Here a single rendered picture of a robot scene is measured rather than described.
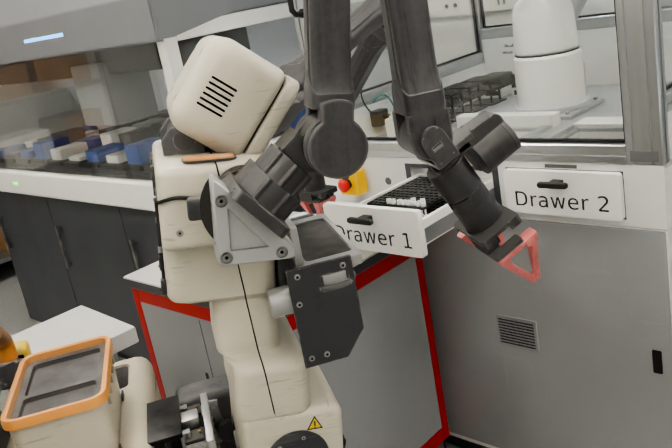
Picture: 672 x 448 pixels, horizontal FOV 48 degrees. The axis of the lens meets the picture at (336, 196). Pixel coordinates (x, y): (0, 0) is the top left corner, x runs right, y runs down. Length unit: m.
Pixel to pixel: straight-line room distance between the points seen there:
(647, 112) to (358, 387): 0.96
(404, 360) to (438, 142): 1.20
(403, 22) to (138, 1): 1.49
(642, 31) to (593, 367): 0.83
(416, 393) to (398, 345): 0.18
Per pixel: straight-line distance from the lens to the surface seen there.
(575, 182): 1.79
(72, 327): 1.93
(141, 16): 2.36
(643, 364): 1.94
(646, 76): 1.69
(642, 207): 1.77
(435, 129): 0.97
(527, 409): 2.19
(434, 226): 1.72
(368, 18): 1.52
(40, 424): 1.19
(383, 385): 2.06
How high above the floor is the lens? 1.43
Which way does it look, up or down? 16 degrees down
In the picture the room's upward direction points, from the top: 10 degrees counter-clockwise
